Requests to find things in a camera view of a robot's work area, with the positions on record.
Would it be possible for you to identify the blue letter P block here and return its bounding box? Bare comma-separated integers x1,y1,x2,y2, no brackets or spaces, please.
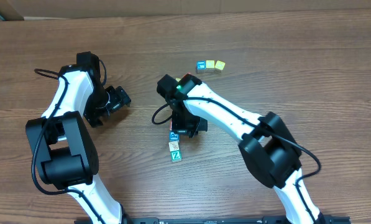
169,131,180,142

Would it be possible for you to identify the white picture block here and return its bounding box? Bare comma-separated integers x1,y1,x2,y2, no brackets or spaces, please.
168,141,180,152

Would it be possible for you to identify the green letter Z block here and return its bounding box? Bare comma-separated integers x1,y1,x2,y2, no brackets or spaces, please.
170,150,182,162

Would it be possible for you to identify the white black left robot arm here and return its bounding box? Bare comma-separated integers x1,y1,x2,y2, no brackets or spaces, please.
25,52,132,224

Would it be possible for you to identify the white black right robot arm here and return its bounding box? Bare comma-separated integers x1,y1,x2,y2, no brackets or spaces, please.
160,74,324,223

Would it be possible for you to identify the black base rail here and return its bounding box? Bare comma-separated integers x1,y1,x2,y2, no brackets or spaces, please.
73,215,351,224

